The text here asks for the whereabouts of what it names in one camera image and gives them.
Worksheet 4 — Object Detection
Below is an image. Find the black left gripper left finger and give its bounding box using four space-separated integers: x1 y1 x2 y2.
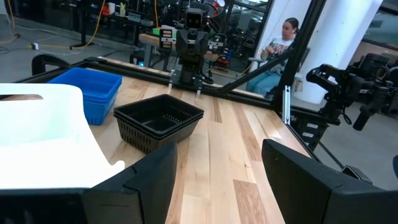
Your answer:
0 141 178 224

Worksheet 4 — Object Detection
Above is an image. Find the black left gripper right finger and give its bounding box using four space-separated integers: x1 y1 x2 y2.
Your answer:
262 139 398 224

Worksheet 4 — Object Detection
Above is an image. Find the black plastic basket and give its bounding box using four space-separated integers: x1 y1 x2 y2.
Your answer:
113 94 205 138
114 114 205 156

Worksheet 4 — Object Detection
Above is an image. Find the wooden background table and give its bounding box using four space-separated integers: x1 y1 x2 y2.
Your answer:
138 33 220 68

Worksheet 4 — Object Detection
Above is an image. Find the black computer tower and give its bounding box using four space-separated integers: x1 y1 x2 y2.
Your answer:
129 49 147 68

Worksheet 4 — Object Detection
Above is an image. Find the person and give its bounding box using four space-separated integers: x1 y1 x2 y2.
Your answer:
245 17 302 97

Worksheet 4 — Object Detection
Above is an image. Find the white cutting board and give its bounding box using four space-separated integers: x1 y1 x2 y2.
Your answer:
0 83 126 190

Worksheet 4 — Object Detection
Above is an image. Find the black floor stand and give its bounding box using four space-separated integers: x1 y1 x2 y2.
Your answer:
70 0 94 50

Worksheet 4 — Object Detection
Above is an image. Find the silver frame bracket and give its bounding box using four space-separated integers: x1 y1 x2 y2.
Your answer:
282 85 292 125

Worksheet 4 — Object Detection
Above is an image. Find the black camera rig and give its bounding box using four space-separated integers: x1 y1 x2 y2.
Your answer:
306 52 398 131

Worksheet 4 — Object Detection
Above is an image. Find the black curved clamp handle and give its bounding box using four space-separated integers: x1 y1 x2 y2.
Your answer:
30 54 71 76

